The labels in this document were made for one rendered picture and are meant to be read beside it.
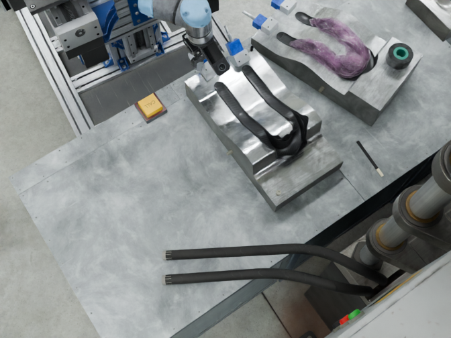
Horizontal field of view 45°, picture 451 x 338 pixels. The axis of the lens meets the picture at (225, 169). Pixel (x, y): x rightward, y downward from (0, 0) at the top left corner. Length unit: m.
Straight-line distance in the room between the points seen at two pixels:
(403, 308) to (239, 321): 1.50
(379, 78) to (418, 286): 0.95
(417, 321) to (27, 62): 2.46
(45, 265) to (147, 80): 0.95
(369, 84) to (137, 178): 0.79
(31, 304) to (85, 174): 0.94
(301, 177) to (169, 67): 1.15
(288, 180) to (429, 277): 0.75
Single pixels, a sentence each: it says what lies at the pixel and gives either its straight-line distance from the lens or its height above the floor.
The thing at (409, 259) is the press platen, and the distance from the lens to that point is 1.50.
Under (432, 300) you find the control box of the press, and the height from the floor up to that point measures 1.47.
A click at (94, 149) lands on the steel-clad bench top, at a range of 1.82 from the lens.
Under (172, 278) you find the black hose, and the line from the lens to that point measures 1.62.
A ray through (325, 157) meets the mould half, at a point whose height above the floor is 0.86.
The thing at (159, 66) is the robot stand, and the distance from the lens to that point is 2.64.
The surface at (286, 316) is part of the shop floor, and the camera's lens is 2.45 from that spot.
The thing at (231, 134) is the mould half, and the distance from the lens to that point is 1.69.
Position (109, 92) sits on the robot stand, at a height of 0.21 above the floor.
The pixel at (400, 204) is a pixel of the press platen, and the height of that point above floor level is 1.29.
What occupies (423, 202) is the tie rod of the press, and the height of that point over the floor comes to 1.37.
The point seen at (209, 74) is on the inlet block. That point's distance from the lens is 1.75.
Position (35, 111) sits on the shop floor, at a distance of 2.89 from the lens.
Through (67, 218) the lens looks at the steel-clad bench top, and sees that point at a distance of 1.76.
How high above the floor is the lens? 2.42
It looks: 68 degrees down
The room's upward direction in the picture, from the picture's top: 1 degrees clockwise
